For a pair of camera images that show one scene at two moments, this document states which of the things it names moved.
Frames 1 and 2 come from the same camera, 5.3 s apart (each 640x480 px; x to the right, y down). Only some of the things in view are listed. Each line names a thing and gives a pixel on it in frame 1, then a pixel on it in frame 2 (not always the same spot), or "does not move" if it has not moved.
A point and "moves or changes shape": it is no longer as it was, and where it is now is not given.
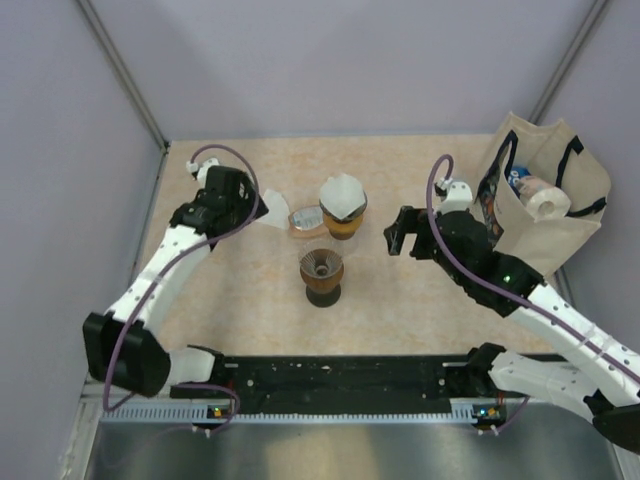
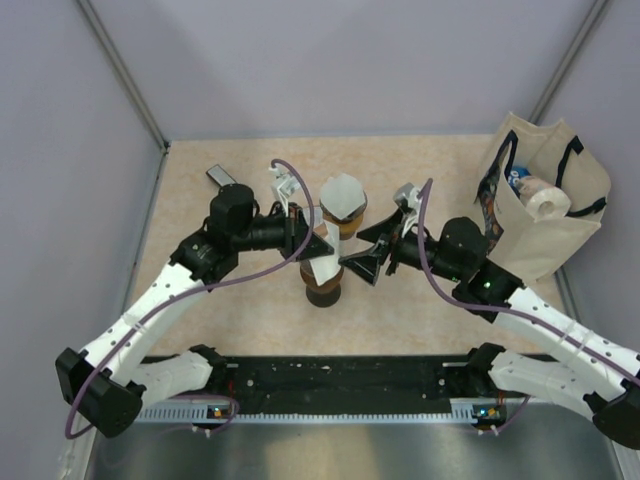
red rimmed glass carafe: (323, 300) does not move
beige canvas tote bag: (542, 193) does not move
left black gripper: (246, 204) → (295, 229)
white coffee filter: (278, 209) moves or changes shape
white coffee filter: (342, 195) does not move
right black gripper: (409, 220) → (387, 240)
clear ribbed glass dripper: (350, 216) does not move
